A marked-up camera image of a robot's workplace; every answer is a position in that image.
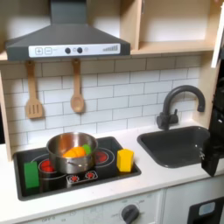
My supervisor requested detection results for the orange toy carrot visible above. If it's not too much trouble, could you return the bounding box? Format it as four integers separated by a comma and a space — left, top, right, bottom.
62, 143, 93, 159

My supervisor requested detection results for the dark grey sink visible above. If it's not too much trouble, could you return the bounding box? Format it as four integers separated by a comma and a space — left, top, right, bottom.
136, 125, 214, 169

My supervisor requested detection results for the dark grey tap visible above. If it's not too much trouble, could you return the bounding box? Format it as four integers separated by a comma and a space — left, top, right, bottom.
156, 85, 207, 131

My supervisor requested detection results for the black appliance door panel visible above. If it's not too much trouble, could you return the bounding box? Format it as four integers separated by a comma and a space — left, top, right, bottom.
186, 196, 224, 224

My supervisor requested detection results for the yellow block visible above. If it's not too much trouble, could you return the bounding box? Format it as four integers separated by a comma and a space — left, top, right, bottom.
116, 148, 135, 173

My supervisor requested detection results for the black stove top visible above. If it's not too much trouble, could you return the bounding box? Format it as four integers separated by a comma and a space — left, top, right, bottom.
12, 136, 143, 201

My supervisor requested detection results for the black oven knob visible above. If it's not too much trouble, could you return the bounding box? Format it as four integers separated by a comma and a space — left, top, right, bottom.
121, 204, 140, 224

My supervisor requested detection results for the wooden shelf cabinet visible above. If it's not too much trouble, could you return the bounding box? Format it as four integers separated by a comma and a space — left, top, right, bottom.
119, 0, 224, 56

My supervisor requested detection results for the steel pot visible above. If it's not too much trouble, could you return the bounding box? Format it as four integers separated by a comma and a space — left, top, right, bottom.
45, 131, 99, 175

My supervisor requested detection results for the wooden spoon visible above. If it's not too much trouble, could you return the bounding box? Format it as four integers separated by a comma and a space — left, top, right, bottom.
70, 59, 86, 114

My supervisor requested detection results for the green block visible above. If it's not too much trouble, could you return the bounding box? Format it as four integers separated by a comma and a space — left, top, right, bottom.
24, 161, 40, 190

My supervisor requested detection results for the wooden slotted spatula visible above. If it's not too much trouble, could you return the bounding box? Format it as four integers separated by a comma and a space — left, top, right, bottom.
24, 60, 45, 120

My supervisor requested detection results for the grey range hood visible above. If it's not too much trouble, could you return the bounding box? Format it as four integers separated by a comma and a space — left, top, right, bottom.
4, 0, 131, 61

